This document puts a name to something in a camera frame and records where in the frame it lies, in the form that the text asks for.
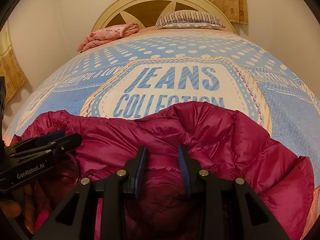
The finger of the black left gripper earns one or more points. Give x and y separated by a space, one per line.
64 144
32 143

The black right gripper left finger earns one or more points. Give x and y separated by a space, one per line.
75 216

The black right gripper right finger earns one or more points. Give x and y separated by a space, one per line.
228 209

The magenta puffer jacket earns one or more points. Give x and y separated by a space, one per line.
226 143

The left hand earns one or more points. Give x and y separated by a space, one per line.
12 208

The beige side curtain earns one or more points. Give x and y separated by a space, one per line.
10 69

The blue pink printed bedspread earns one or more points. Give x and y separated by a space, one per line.
145 73

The folded pink floral cloth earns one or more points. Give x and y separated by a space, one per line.
107 35

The cream wooden headboard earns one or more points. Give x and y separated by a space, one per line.
146 13

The striped pillow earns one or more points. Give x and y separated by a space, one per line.
189 18

